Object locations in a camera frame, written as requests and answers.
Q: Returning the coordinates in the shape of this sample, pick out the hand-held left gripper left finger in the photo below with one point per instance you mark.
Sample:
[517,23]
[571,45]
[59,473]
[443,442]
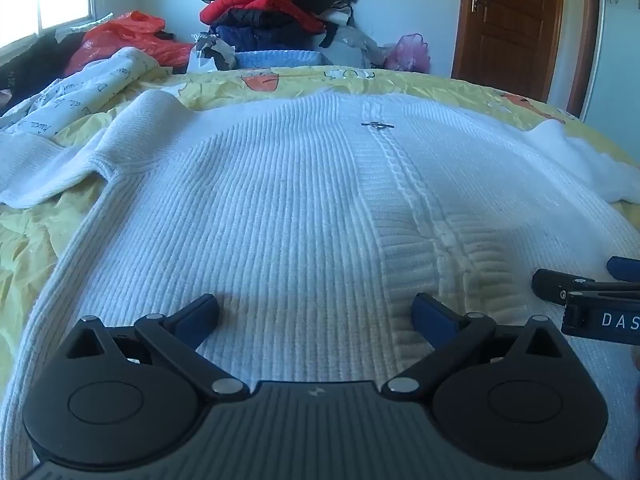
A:
[195,317]

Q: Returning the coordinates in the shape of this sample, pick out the brown wooden door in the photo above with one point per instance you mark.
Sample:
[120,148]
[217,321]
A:
[505,35]

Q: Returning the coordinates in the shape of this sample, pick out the pink plastic bag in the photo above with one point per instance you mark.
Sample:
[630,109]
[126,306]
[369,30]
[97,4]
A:
[407,55]

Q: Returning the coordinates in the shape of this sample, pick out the white knitted sweater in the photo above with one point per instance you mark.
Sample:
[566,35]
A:
[280,210]

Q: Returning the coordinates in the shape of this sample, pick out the white printed cloth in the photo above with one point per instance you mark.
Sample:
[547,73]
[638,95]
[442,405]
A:
[75,95]

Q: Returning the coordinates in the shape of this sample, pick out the light blue knitted blanket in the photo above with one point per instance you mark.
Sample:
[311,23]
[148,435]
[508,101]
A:
[280,58]

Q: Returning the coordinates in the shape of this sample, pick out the red plastic bag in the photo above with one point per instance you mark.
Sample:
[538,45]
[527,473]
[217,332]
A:
[130,35]

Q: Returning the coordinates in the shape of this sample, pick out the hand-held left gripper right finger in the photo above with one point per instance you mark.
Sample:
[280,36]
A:
[430,312]

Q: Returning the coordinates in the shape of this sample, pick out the yellow printed bed sheet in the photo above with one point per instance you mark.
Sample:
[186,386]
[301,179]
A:
[210,87]

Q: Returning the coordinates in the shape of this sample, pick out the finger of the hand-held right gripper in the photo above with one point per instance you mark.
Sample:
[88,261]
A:
[625,267]
[550,282]

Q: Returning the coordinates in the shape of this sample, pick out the dark cloth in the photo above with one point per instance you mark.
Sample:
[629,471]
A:
[30,60]

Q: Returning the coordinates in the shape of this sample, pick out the clear plastic bag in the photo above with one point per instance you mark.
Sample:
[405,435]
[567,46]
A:
[355,45]

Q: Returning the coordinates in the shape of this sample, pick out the navy jacket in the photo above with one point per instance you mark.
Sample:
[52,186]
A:
[265,35]

